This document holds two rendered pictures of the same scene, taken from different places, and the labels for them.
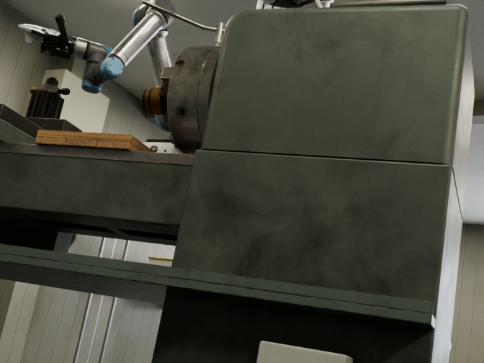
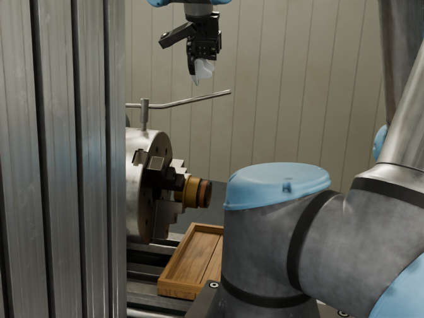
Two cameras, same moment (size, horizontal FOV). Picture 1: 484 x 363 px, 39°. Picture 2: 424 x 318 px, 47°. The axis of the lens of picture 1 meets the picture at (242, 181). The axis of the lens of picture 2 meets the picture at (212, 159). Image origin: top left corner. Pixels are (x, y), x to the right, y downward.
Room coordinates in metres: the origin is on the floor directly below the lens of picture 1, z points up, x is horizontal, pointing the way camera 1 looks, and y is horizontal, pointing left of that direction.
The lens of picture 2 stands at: (3.10, 0.07, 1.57)
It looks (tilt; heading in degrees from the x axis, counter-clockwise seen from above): 17 degrees down; 168
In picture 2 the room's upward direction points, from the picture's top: 3 degrees clockwise
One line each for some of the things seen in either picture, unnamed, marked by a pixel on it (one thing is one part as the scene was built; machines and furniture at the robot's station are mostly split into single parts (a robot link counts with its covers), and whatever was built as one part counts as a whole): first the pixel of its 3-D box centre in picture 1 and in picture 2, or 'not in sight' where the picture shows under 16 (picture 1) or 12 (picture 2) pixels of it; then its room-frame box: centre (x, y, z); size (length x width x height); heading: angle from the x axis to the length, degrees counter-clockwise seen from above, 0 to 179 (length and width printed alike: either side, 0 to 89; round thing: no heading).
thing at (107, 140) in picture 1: (115, 160); (228, 261); (1.92, 0.37, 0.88); 0.36 x 0.30 x 0.04; 157
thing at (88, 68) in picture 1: (94, 76); not in sight; (2.47, 0.63, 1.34); 0.11 x 0.08 x 0.11; 36
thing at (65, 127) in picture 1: (45, 130); not in sight; (2.12, 0.66, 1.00); 0.20 x 0.10 x 0.05; 67
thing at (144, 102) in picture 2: (217, 42); (144, 120); (1.81, 0.14, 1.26); 0.02 x 0.02 x 0.12
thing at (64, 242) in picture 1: (39, 218); not in sight; (2.29, 0.65, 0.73); 0.27 x 0.12 x 0.27; 67
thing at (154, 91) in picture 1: (162, 101); (192, 192); (1.88, 0.27, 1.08); 0.09 x 0.09 x 0.09; 68
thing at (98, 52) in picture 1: (98, 55); not in sight; (2.48, 0.64, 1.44); 0.11 x 0.08 x 0.09; 112
